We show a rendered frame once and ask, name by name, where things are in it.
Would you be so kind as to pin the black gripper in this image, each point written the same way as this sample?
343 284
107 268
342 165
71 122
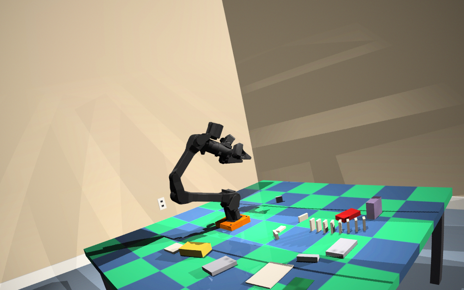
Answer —
235 155

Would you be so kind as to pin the red rectangular block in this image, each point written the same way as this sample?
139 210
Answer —
348 214

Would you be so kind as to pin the purple rectangular block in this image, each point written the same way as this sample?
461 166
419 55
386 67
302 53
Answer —
374 207

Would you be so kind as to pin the yellow rectangular block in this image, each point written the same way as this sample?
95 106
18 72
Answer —
195 249

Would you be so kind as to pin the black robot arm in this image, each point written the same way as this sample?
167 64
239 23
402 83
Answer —
230 199

